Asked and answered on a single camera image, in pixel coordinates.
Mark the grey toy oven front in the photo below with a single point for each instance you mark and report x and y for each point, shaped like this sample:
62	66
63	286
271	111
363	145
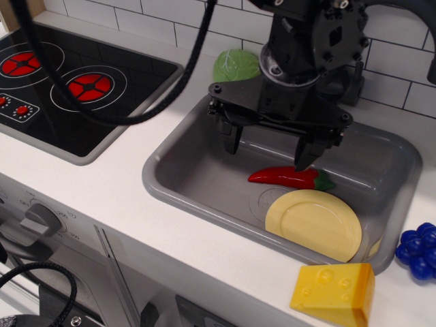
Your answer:
108	290

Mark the red toy chili pepper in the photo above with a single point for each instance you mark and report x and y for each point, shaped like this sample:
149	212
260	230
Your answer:
287	176

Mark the black toy stove top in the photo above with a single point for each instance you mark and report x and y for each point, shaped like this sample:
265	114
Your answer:
102	78

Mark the blue toy blueberries bunch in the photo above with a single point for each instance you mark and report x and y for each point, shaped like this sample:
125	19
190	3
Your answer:
417	251

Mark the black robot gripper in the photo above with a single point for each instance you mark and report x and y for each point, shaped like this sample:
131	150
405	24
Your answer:
297	111

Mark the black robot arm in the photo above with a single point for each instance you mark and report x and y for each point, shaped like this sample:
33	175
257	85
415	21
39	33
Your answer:
308	41

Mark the yellow toy cheese wedge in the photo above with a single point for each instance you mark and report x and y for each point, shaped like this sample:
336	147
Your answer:
341	293

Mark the yellow plastic plate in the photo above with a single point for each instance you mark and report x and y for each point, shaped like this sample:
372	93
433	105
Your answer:
320	222

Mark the grey toy sink basin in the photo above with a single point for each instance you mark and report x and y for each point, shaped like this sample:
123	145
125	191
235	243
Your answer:
373	171

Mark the grey oven knob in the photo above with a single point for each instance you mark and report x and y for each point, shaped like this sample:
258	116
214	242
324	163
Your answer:
40	220

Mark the green toy cabbage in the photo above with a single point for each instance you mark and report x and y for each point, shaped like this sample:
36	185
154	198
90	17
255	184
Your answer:
235	65

